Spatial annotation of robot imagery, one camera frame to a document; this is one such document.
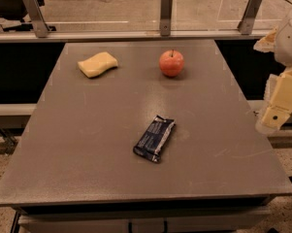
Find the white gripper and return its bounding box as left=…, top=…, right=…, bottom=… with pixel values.
left=253, top=9, right=292, bottom=134

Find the left metal bracket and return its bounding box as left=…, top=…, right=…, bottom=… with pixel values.
left=22, top=0, right=49, bottom=38

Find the metal bracket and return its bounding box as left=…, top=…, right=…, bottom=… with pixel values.
left=159, top=0, right=173, bottom=37
left=22, top=0, right=49, bottom=38
left=237, top=0, right=263, bottom=35

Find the yellow sponge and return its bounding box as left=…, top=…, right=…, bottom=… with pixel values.
left=78, top=51, right=118, bottom=79

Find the middle metal bracket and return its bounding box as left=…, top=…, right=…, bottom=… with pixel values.
left=159, top=0, right=173, bottom=37

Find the right metal bracket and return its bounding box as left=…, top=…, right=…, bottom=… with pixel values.
left=237, top=0, right=263, bottom=35

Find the red apple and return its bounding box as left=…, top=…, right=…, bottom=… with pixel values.
left=159, top=50, right=184, bottom=78

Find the clear acrylic barrier panel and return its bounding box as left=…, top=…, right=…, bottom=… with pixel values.
left=41, top=0, right=292, bottom=32

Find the dark blue rxbar wrapper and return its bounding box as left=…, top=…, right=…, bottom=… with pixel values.
left=133, top=116, right=176, bottom=163

